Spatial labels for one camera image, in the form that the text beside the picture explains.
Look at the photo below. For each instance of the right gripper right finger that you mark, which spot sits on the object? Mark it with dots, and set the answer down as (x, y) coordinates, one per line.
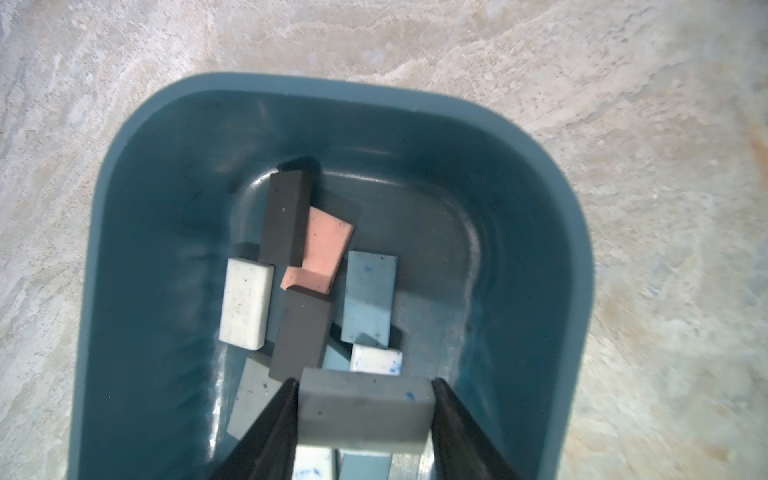
(461, 449)

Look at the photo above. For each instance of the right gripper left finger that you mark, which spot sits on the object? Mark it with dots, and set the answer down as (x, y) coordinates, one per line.
(267, 450)

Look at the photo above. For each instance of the white eraser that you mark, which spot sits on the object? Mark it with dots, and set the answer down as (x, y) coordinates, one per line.
(368, 359)
(246, 301)
(314, 463)

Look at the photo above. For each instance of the grey eraser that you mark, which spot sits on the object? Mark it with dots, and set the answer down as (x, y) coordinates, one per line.
(255, 391)
(365, 412)

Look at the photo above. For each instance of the blue eraser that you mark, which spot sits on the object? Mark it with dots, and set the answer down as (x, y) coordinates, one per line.
(337, 356)
(368, 298)
(365, 467)

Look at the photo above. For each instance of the black eraser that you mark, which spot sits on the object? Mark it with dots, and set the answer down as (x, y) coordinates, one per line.
(286, 218)
(302, 335)

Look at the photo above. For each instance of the pink eraser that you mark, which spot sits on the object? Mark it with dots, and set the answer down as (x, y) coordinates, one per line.
(327, 238)

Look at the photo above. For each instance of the dark teal storage box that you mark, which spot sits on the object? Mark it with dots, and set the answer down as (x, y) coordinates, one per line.
(495, 278)

